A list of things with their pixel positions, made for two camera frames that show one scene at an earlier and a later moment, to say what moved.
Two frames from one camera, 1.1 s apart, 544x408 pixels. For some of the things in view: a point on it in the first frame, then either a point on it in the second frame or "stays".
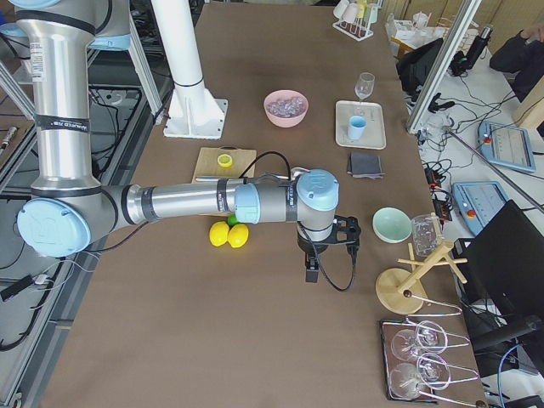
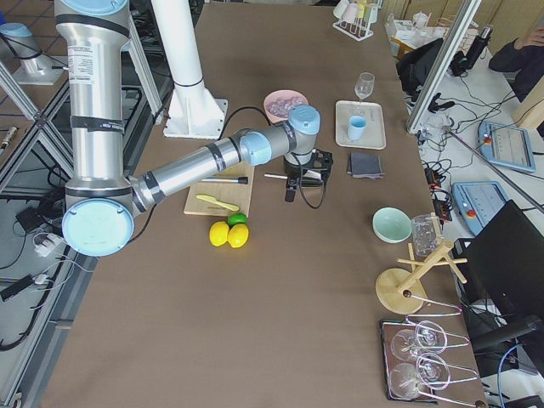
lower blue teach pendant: [478, 201] stays
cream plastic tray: [374, 134] stays
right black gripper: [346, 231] to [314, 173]
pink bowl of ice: [286, 108] stays
